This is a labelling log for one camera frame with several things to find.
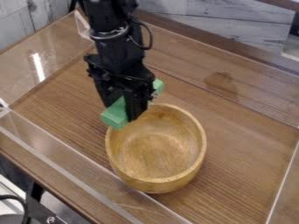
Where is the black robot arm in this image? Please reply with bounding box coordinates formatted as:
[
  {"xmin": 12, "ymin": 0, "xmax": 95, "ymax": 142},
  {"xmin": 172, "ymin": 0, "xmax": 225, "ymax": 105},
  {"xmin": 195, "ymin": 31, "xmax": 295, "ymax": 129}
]
[{"xmin": 82, "ymin": 0, "xmax": 155, "ymax": 121}]

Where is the green rectangular block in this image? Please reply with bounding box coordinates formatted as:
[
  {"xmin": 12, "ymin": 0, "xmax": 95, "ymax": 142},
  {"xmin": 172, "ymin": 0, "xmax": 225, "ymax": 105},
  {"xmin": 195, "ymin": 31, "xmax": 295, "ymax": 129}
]
[{"xmin": 100, "ymin": 79, "xmax": 164, "ymax": 130}]

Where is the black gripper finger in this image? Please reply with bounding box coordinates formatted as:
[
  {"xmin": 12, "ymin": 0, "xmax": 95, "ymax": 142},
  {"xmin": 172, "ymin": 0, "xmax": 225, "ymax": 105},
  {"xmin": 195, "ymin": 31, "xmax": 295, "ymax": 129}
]
[
  {"xmin": 123, "ymin": 82, "xmax": 155, "ymax": 122},
  {"xmin": 92, "ymin": 75, "xmax": 123, "ymax": 108}
]

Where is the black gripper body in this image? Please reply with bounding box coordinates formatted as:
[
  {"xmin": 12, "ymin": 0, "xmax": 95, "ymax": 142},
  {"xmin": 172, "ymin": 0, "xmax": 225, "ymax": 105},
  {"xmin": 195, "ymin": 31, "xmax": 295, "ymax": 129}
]
[{"xmin": 84, "ymin": 20, "xmax": 155, "ymax": 92}]

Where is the brown wooden bowl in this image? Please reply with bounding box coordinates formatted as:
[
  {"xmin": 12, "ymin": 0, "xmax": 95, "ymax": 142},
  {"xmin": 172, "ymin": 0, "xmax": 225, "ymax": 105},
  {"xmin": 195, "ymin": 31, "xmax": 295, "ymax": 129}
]
[{"xmin": 106, "ymin": 103, "xmax": 208, "ymax": 194}]

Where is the clear acrylic tray enclosure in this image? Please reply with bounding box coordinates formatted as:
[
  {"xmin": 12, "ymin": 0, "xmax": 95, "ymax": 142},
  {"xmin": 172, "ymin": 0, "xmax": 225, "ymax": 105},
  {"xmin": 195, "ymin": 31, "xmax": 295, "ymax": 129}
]
[{"xmin": 0, "ymin": 15, "xmax": 299, "ymax": 224}]

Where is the black metal table bracket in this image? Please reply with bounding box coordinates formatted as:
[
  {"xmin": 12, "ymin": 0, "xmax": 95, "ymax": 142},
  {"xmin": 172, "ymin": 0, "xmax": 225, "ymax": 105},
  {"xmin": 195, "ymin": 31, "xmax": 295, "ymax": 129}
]
[{"xmin": 26, "ymin": 182, "xmax": 67, "ymax": 224}]

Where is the black cable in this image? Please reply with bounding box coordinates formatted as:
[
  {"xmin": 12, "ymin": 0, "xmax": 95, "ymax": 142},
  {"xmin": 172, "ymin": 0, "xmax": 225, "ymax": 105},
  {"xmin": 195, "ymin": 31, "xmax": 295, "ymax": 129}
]
[{"xmin": 0, "ymin": 193, "xmax": 31, "ymax": 224}]

